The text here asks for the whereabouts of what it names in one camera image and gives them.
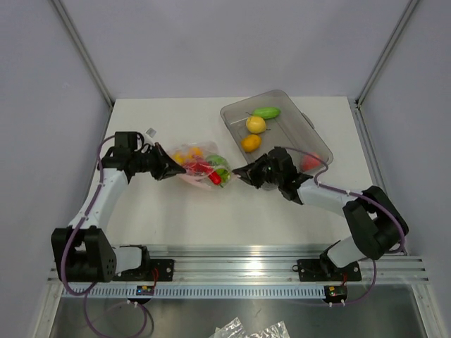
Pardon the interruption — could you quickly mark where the white slotted cable duct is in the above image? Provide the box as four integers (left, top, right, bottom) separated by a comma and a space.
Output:
62, 284, 327, 299

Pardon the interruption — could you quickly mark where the yellow bell pepper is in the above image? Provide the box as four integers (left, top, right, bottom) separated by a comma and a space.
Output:
172, 151, 186, 165

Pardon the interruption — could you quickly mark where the red bell pepper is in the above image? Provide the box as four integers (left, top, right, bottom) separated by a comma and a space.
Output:
183, 159, 211, 177

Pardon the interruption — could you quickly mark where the pink peach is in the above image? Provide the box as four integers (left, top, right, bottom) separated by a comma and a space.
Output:
299, 154, 322, 172

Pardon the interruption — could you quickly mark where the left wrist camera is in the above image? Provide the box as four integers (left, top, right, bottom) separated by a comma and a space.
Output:
142, 128, 156, 144

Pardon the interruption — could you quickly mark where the red chili pepper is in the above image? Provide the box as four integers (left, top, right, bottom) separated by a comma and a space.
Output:
206, 166, 220, 185

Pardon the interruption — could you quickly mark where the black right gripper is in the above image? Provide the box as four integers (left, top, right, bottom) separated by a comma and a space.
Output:
234, 153, 283, 188

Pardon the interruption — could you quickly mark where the right aluminium frame post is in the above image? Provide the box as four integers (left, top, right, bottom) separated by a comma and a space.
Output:
355, 0, 422, 109

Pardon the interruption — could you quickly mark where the left small circuit board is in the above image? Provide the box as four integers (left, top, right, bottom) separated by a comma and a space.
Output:
137, 285, 155, 296

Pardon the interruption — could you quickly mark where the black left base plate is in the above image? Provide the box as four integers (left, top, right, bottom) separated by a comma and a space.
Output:
113, 258, 175, 282

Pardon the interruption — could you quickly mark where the green celery bunch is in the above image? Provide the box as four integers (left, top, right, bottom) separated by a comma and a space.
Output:
215, 168, 232, 187

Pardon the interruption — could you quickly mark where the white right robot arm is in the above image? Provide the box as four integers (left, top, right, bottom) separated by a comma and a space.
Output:
233, 146, 409, 279

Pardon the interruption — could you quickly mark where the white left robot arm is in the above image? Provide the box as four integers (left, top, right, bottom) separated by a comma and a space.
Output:
51, 131, 186, 284

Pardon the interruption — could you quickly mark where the left aluminium frame post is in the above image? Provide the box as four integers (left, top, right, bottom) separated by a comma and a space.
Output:
49, 0, 114, 111

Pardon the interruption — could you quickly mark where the crumpled clear plastic bag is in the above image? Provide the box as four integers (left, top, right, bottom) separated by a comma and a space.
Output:
211, 317, 247, 338

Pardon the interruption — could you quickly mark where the small circuit board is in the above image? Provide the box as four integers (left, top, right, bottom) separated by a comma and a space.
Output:
137, 285, 155, 296
326, 285, 347, 299

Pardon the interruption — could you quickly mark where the right small circuit board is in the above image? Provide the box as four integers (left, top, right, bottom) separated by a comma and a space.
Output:
326, 285, 347, 299

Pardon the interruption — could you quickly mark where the aluminium mounting rail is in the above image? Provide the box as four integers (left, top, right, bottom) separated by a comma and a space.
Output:
47, 242, 431, 285

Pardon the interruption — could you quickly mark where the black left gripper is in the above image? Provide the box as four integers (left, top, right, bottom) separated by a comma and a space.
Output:
132, 142, 186, 181

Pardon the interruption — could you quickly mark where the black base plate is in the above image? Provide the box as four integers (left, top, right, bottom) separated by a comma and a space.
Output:
113, 258, 175, 282
292, 258, 362, 282

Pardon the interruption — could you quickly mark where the clear zip top bag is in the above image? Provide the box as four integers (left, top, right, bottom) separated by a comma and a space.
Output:
168, 142, 233, 190

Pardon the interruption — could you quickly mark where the orange yellow mango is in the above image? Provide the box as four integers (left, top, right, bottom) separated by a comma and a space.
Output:
187, 146, 204, 159

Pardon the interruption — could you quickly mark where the aluminium frame post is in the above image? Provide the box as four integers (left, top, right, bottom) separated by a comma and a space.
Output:
49, 0, 114, 111
355, 0, 422, 109

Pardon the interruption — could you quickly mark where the clear plastic food bin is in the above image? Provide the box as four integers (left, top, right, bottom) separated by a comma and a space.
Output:
220, 89, 334, 175

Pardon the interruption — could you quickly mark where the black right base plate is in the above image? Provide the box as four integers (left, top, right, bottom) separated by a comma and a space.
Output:
292, 258, 362, 282

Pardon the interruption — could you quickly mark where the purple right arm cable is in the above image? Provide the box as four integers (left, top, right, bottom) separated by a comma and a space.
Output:
274, 146, 408, 306

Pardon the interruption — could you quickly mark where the green chayote gourd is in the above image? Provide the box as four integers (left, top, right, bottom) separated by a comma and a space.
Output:
252, 106, 281, 120

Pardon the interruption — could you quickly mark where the green toy watermelon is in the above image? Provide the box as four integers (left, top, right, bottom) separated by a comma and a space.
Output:
205, 154, 230, 170

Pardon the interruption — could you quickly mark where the orange tangerine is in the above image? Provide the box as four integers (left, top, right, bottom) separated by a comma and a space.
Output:
241, 134, 262, 153

